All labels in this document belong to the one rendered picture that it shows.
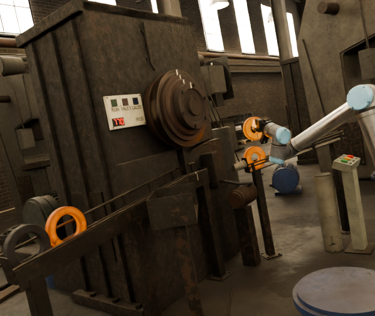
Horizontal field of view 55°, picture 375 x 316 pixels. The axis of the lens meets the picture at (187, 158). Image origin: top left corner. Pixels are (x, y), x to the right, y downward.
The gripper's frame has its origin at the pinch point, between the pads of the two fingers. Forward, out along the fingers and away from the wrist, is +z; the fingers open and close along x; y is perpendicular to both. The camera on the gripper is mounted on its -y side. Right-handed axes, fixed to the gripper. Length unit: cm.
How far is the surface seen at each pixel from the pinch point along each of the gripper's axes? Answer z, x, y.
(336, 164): -37, -36, -24
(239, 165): -2.5, 13.4, -24.9
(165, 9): 465, -83, 92
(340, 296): -138, 48, -11
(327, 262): -53, -19, -81
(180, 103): -13, 52, 27
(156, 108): -12, 66, 26
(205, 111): -2.9, 34.2, 16.5
